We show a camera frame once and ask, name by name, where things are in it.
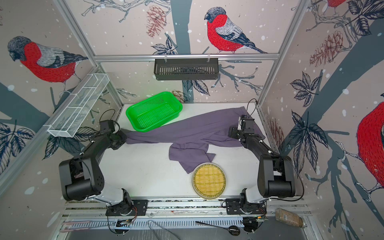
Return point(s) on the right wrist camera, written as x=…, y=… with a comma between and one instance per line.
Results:
x=245, y=123

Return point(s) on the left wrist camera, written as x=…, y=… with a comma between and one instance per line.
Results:
x=107, y=127

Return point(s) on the black spoon tool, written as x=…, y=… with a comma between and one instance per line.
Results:
x=233, y=230

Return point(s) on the white wire mesh shelf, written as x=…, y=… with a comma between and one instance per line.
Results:
x=81, y=102

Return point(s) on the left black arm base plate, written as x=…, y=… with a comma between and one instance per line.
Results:
x=135, y=208

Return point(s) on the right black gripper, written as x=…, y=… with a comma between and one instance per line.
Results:
x=233, y=132

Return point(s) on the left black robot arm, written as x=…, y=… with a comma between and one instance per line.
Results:
x=81, y=177

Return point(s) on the green plastic basket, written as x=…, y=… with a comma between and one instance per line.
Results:
x=154, y=112

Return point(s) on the purple trousers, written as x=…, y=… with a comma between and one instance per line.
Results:
x=191, y=138

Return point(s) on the round yellow woven tray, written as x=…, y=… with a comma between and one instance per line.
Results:
x=209, y=181

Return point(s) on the horizontal aluminium frame bar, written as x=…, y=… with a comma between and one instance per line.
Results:
x=150, y=58

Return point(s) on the brown bottle lying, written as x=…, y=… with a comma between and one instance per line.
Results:
x=289, y=218

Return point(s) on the aluminium mounting rail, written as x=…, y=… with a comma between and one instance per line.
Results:
x=161, y=214

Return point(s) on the black hanging wall basket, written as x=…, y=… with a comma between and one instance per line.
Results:
x=186, y=69

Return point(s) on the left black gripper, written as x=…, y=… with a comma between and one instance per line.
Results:
x=124, y=136

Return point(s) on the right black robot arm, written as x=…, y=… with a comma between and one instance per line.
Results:
x=275, y=173

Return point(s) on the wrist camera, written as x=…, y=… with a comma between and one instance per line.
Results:
x=245, y=123
x=107, y=127

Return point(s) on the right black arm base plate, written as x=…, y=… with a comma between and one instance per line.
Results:
x=235, y=207

